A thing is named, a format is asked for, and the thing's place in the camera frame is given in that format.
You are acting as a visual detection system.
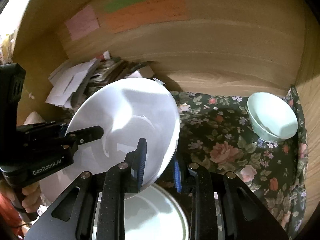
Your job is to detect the white plate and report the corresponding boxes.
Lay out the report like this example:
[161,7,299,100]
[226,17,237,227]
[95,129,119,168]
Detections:
[62,78,180,190]

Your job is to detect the person left hand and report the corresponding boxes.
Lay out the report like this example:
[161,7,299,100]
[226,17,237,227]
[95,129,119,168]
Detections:
[22,181,42,213]

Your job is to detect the white paper stack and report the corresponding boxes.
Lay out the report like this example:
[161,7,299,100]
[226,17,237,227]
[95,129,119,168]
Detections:
[46,58,100,109]

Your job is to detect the mint green plate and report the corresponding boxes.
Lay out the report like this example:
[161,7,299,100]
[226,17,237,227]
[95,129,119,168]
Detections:
[92,182,190,240]

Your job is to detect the floral dark cloth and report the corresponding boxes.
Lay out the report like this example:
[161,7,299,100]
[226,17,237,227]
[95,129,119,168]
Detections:
[172,87,308,239]

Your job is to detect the mint green bowl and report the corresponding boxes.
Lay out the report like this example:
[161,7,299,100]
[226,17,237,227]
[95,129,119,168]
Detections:
[247,92,298,142]

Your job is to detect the pink sticky note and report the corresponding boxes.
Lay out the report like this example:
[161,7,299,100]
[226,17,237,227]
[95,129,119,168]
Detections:
[65,5,100,41]

